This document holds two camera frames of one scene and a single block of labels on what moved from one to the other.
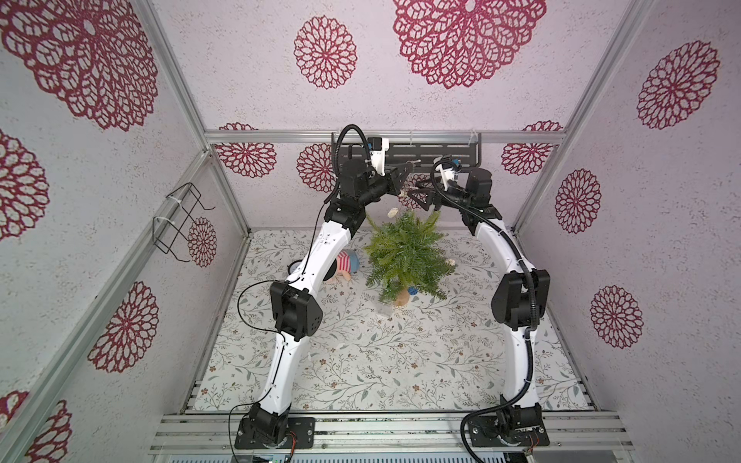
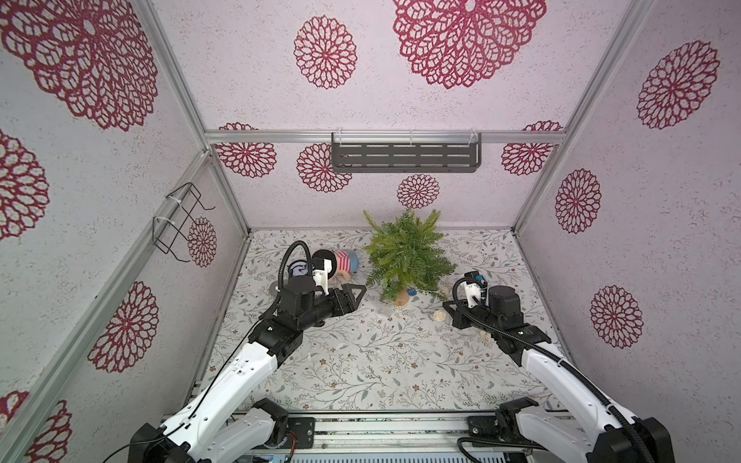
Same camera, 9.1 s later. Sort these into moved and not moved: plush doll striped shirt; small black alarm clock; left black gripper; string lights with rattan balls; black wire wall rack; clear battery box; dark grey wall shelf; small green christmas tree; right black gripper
Moved: left black gripper; string lights with rattan balls; right black gripper
Not moved: small black alarm clock; dark grey wall shelf; plush doll striped shirt; clear battery box; small green christmas tree; black wire wall rack
